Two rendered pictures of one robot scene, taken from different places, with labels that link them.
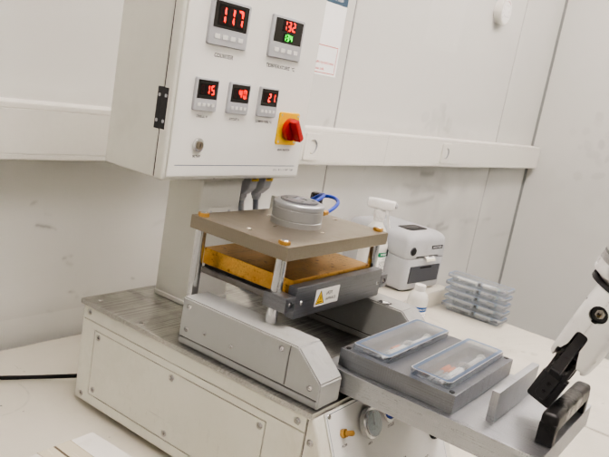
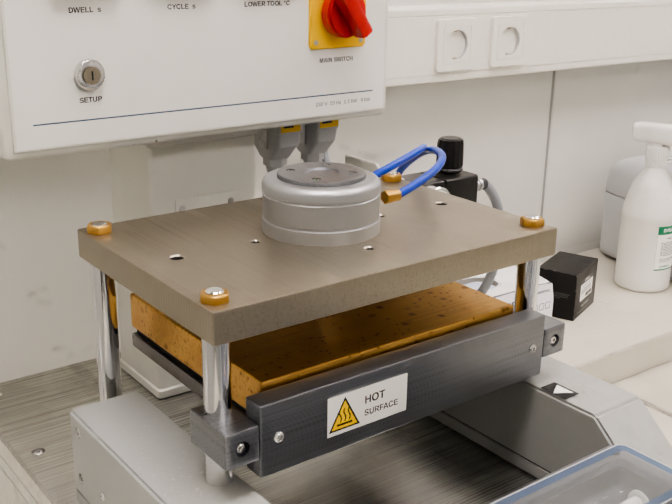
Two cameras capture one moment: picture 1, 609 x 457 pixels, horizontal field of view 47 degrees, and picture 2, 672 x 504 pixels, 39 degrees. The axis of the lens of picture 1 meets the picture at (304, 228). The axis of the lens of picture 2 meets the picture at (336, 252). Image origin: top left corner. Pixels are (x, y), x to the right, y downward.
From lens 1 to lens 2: 0.51 m
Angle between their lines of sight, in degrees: 19
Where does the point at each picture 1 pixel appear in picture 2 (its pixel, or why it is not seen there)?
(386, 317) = (562, 427)
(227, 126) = (164, 24)
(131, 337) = (24, 479)
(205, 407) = not seen: outside the picture
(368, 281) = (503, 350)
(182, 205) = (129, 199)
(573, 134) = not seen: outside the picture
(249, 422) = not seen: outside the picture
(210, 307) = (103, 441)
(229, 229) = (126, 264)
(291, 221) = (291, 228)
